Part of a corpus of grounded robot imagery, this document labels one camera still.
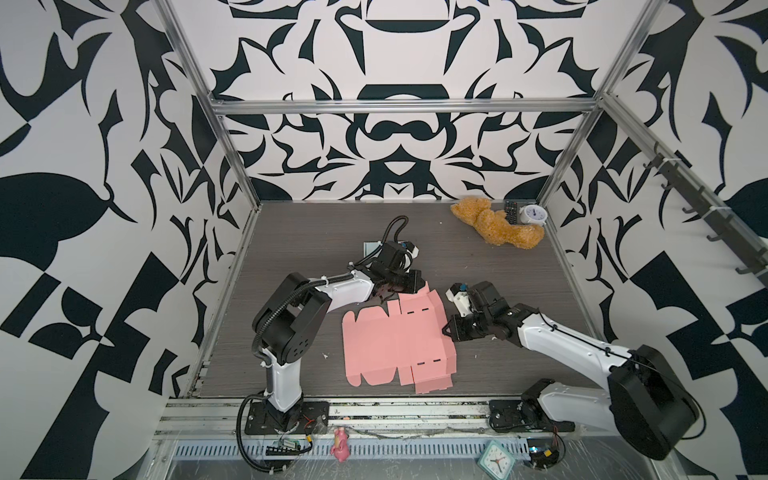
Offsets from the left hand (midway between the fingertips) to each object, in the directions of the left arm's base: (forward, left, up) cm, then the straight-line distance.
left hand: (429, 278), depth 90 cm
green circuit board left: (-39, +39, -11) cm, 56 cm away
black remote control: (+33, -36, -7) cm, 49 cm away
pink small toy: (-40, +24, -4) cm, 47 cm away
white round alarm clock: (+30, -44, -6) cm, 53 cm away
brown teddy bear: (+19, -24, +1) cm, 30 cm away
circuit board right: (-42, -23, -9) cm, 49 cm away
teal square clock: (-43, -10, -6) cm, 45 cm away
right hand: (-14, -2, -4) cm, 15 cm away
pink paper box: (-15, +6, -7) cm, 18 cm away
